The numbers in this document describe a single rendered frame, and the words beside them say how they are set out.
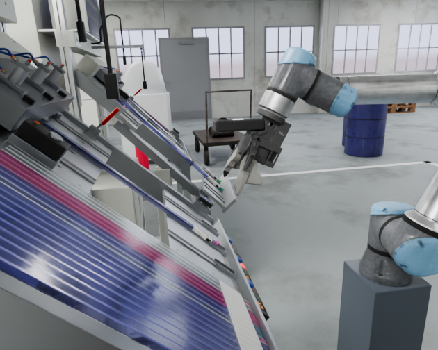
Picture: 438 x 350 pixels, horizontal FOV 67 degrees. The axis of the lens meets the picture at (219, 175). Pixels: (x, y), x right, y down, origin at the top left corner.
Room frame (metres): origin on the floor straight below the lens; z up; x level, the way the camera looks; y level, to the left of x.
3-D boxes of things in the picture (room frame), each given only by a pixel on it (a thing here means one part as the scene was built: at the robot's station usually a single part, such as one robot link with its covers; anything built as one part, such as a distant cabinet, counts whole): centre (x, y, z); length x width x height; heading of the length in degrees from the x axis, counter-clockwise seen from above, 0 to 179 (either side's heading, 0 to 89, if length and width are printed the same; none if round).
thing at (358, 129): (5.00, -2.19, 0.40); 1.08 x 0.66 x 0.80; 177
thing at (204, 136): (4.82, -0.05, 0.49); 1.25 x 0.73 x 0.99; 14
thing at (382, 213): (0.91, -0.51, 0.72); 0.13 x 0.12 x 0.14; 176
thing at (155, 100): (4.82, 1.00, 0.69); 0.69 x 0.62 x 1.39; 97
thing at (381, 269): (0.91, -0.51, 0.60); 0.15 x 0.15 x 0.10
